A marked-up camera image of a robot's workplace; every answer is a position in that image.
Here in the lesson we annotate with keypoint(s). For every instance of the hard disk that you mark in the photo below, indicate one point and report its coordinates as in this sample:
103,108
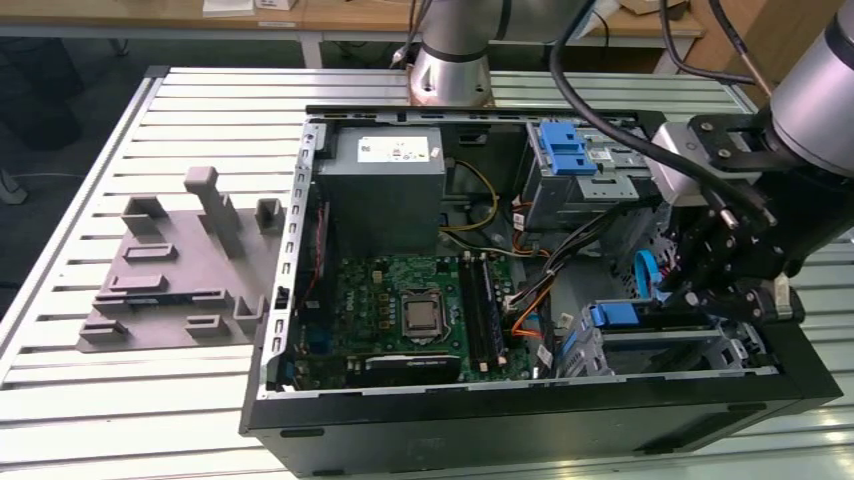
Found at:
614,312

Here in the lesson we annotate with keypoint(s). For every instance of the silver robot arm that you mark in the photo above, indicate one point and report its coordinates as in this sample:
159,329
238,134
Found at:
454,50

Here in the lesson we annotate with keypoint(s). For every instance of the grey metal disk bay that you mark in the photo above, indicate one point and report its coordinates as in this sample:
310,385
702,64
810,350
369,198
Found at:
661,337

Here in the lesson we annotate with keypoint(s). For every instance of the grey metal drive cage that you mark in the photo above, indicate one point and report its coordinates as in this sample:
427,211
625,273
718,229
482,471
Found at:
554,200

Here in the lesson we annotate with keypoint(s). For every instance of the blue drive latch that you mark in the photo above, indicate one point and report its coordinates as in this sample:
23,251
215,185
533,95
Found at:
564,150

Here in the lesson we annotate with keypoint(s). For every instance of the wooden cabinet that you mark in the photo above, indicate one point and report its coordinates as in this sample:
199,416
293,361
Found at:
754,30

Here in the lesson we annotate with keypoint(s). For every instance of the black open PC case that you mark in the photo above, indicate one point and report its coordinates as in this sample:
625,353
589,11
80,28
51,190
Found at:
534,415

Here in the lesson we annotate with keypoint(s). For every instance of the CPU socket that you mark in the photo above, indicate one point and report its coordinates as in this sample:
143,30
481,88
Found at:
422,295

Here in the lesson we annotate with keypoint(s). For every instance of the silver CPU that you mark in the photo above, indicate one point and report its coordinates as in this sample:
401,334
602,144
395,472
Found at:
421,316

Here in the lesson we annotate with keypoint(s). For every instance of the brown cardboard piece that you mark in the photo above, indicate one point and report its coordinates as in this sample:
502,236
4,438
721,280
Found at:
641,6

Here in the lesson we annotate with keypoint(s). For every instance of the grey power supply unit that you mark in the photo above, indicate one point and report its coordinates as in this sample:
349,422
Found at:
381,200

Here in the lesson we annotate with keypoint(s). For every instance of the black graphics card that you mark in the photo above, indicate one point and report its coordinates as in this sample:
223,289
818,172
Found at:
407,367

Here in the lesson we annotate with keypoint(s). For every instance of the green motherboard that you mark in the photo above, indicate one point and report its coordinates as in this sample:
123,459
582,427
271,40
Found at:
367,300

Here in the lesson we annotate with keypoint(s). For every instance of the wooden desk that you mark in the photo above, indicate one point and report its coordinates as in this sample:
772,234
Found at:
334,20

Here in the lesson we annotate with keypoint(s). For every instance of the grey parts rack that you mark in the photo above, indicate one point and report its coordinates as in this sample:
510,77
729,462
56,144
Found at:
181,280

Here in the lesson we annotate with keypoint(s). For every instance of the white box with label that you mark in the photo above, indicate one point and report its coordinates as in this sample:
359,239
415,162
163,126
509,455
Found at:
277,4

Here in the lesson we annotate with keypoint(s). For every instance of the grey floor stand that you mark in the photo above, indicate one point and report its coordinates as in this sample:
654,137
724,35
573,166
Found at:
12,187

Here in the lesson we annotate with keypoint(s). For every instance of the black wrist mount bracket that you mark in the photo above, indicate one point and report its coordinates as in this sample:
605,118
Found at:
714,135

